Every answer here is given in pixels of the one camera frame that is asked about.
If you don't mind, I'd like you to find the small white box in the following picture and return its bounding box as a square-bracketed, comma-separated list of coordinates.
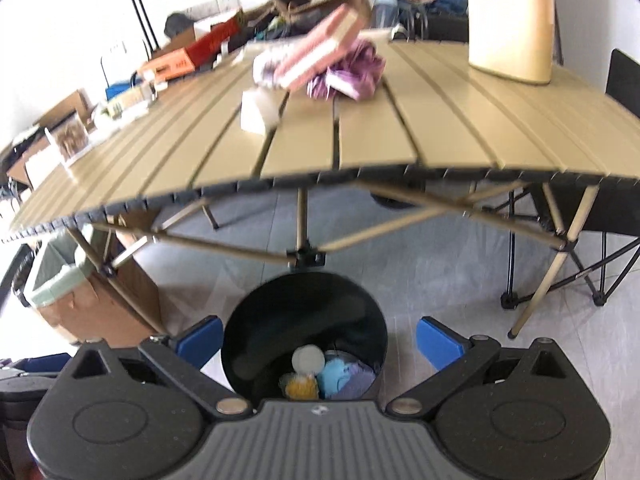
[239, 87, 282, 137]

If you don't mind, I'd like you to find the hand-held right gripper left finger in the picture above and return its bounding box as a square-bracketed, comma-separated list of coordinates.
[65, 315, 254, 419]

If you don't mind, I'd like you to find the white metal rack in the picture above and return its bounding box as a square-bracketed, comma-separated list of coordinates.
[98, 40, 131, 88]

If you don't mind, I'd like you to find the blue box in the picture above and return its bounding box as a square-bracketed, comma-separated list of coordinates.
[105, 80, 136, 101]

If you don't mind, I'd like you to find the pink sponge box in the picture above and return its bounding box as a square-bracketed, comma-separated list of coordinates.
[274, 5, 369, 89]

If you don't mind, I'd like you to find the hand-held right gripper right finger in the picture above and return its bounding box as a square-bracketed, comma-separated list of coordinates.
[384, 316, 577, 418]

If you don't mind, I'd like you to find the black pull handle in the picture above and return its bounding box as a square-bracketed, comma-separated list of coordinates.
[111, 0, 161, 53]

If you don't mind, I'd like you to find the white paper sheet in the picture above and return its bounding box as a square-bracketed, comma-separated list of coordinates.
[90, 107, 146, 133]

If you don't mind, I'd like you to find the cardboard box with liner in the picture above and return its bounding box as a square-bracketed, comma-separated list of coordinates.
[27, 227, 166, 347]

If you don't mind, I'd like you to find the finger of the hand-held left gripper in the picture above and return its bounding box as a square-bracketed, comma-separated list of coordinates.
[0, 352, 72, 374]

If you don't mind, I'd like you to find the blue water bottle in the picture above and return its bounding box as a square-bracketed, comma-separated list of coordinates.
[372, 0, 401, 28]

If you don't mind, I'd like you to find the orange cardboard box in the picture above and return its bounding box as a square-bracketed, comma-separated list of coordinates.
[137, 9, 246, 81]

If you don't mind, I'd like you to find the yellow and white plush toy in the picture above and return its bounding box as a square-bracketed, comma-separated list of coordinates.
[278, 372, 319, 401]

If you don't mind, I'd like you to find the yellow thermos jug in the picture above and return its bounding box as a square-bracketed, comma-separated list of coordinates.
[466, 0, 572, 86]

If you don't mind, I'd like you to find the cardboard box with pale flaps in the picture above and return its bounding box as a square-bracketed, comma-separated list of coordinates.
[35, 89, 96, 131]

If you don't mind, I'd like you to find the purple cloth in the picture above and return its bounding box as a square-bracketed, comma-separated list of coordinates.
[305, 40, 387, 102]

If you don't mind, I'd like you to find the clear jar of snacks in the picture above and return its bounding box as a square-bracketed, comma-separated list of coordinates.
[49, 110, 92, 166]

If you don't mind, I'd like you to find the black case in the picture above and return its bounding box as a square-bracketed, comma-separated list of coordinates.
[400, 7, 471, 43]

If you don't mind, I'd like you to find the black folding chair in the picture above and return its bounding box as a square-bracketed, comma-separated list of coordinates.
[500, 47, 640, 311]

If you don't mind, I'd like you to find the blue plush toy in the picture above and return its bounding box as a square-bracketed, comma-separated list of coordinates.
[316, 352, 357, 397]

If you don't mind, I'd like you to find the cream round ball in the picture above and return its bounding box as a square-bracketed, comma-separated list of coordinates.
[291, 345, 327, 375]

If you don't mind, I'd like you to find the large open cardboard box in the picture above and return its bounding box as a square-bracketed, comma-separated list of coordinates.
[0, 125, 56, 191]

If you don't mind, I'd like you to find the beige carton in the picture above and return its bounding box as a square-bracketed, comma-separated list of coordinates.
[107, 87, 153, 111]

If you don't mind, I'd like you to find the black round trash bin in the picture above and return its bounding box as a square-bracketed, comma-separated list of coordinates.
[220, 270, 389, 403]

